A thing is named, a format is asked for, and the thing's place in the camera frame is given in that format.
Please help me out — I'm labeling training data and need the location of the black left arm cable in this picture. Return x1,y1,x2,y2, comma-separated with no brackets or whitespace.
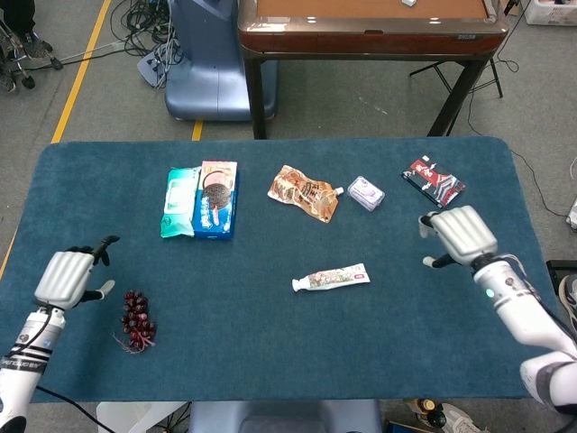
11,309,114,433

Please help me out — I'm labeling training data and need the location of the blue cookie box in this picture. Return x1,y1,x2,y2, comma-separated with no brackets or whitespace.
192,161,240,241

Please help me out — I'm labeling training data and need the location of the white storage box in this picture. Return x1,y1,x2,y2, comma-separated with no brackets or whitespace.
522,0,577,26

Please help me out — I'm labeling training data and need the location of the tangled black cable bundle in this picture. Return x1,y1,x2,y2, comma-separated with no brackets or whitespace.
110,0,184,58

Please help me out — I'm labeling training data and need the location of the white toothpaste tube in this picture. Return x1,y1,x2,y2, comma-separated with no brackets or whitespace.
291,263,371,293

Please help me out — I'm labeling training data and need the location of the blue robot torso base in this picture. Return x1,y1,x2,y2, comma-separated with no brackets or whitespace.
188,400,383,433

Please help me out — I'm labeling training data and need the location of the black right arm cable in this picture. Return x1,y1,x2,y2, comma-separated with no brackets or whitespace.
498,253,567,328

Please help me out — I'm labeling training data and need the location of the dark red grape bunch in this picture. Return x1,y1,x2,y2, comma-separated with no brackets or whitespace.
112,290,158,355

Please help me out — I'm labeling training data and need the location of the black tripod stand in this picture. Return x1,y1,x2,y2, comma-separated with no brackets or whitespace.
408,58,504,99

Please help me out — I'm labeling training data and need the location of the grey sneaker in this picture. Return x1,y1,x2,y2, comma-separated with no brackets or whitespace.
557,274,577,327

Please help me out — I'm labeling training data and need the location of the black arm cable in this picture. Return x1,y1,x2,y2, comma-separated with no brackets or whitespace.
498,253,567,328
11,309,114,433

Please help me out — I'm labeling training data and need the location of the blue power strip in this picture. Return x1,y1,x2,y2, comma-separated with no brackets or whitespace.
136,47,181,89

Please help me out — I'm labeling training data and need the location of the red black snack packet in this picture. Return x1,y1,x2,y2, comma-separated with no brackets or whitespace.
400,154,467,209

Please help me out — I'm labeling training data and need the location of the blue felt table mat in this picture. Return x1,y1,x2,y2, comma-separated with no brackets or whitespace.
0,136,558,403

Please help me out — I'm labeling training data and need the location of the blue machine base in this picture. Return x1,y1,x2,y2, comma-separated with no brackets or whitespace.
164,0,279,122

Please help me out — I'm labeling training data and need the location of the green wet wipes pack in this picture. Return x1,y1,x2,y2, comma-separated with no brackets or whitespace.
160,166,203,239

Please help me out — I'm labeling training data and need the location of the dark glass bottle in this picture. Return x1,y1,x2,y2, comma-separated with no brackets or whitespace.
404,397,447,428

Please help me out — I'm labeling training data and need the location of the small clear plastic box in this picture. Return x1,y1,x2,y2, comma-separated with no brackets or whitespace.
347,175,386,213

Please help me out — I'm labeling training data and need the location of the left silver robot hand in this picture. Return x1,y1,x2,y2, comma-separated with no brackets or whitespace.
33,235,121,311

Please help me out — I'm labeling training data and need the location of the white sneaker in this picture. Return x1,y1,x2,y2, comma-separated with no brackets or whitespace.
444,398,492,433

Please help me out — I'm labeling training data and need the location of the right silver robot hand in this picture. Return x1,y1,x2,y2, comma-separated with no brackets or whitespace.
417,205,499,270

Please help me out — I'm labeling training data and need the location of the brown wooden table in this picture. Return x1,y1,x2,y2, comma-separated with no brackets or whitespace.
237,0,510,140

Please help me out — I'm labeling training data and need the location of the orange spout pouch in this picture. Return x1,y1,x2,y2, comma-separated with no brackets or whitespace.
267,164,345,224

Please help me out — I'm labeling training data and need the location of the black box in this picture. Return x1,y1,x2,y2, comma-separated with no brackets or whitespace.
545,260,577,283

